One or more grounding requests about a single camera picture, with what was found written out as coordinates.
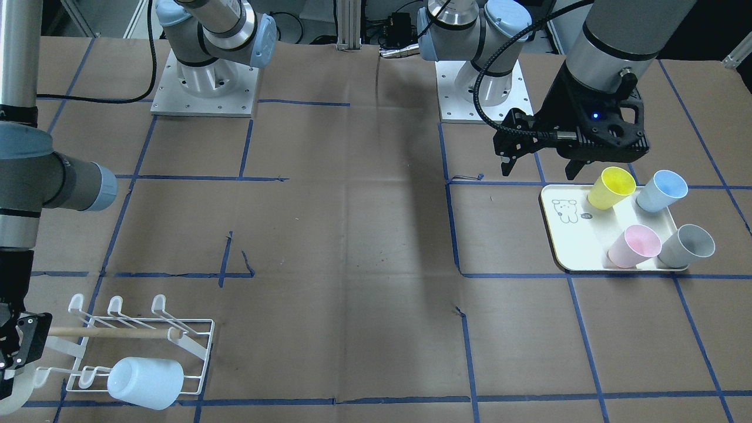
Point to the light blue plastic cup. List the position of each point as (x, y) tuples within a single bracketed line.
[(146, 382)]

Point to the pink plastic cup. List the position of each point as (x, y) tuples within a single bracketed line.
[(635, 245)]

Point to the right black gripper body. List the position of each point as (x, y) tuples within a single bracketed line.
[(13, 341)]

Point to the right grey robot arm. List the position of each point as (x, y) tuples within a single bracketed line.
[(37, 177)]

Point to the aluminium frame post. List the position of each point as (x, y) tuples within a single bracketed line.
[(348, 23)]

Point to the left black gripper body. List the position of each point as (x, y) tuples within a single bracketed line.
[(562, 104)]

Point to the white wire cup rack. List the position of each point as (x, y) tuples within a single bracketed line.
[(91, 345)]

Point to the pale green plastic cup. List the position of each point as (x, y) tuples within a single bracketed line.
[(23, 386)]

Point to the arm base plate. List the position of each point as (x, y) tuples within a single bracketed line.
[(497, 96), (221, 89)]

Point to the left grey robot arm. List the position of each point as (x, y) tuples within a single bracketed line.
[(615, 35)]

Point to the yellow plastic cup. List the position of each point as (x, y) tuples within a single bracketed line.
[(612, 186)]

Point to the cream plastic tray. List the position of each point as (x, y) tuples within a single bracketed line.
[(580, 235)]

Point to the grey plastic cup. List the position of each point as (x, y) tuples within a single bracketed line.
[(689, 244)]

